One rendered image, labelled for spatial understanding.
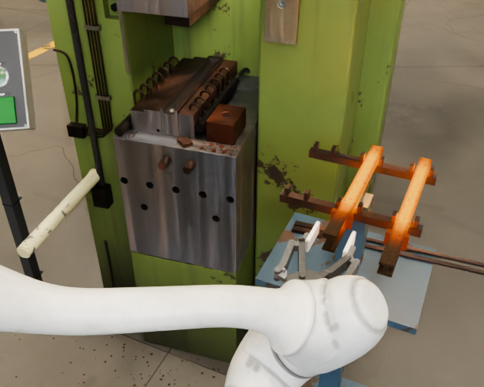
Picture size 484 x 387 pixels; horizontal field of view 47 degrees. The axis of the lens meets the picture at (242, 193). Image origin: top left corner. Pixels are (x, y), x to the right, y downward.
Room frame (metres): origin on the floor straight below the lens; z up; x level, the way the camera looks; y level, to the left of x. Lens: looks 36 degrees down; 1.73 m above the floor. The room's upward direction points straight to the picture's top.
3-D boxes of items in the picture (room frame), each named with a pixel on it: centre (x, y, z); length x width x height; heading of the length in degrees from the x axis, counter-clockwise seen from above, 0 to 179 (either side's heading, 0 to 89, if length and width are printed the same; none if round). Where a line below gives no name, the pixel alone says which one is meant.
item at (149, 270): (1.63, 0.12, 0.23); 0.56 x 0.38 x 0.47; 163
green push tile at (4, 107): (1.40, 0.68, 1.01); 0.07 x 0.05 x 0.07; 98
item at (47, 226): (1.44, 0.59, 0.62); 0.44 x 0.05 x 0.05; 163
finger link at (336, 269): (0.75, -0.17, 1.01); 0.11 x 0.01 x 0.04; 134
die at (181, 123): (1.63, 0.17, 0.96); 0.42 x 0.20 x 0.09; 163
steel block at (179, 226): (1.63, 0.12, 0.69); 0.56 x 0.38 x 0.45; 163
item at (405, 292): (1.06, -0.28, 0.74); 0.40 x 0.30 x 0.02; 66
